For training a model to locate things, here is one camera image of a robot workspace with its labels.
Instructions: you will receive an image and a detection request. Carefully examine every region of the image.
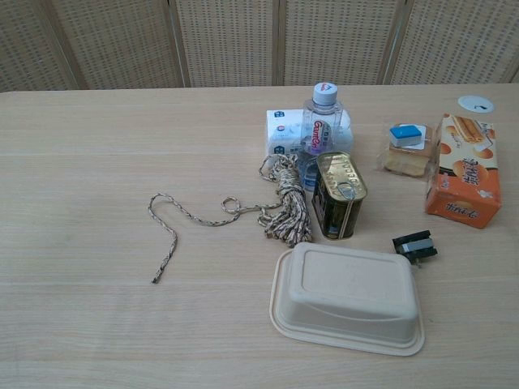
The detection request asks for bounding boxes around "white round cable grommet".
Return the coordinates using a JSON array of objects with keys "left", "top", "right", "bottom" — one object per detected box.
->
[{"left": 457, "top": 95, "right": 495, "bottom": 113}]

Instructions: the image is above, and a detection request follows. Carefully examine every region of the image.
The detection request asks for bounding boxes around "orange paper snack box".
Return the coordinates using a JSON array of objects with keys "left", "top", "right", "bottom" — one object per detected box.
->
[{"left": 423, "top": 113, "right": 502, "bottom": 230}]

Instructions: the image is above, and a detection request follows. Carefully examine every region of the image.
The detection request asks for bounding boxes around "woven rattan folding screen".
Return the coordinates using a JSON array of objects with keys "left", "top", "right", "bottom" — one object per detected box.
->
[{"left": 0, "top": 0, "right": 519, "bottom": 93}]

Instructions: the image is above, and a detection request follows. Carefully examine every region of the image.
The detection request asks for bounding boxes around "beige pulp food container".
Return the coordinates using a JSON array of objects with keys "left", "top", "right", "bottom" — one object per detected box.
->
[{"left": 268, "top": 242, "right": 426, "bottom": 357}]

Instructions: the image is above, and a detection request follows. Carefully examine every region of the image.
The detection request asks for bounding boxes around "blue white eraser block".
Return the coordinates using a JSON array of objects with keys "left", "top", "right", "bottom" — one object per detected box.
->
[{"left": 388, "top": 124, "right": 422, "bottom": 147}]

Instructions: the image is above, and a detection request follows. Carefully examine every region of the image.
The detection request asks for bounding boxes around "gold rectangular tin can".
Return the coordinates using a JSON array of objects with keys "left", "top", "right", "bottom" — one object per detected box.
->
[{"left": 311, "top": 151, "right": 369, "bottom": 242}]

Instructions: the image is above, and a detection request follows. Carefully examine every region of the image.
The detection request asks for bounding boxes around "clear plastic water bottle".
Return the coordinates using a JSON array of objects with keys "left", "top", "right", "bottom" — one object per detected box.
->
[{"left": 298, "top": 82, "right": 345, "bottom": 192}]

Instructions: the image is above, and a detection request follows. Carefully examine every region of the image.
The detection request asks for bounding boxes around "braided tan rope bundle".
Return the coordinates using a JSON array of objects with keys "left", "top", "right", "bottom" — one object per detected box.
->
[{"left": 148, "top": 153, "right": 314, "bottom": 284}]

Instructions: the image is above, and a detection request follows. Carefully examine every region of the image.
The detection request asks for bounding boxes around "white tissue pack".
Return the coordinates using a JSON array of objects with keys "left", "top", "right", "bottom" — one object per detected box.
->
[{"left": 263, "top": 109, "right": 353, "bottom": 159}]

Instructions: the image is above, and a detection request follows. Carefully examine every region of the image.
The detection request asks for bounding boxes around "black grey binder clip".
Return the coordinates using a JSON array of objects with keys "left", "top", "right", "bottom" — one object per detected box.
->
[{"left": 392, "top": 229, "right": 440, "bottom": 269}]

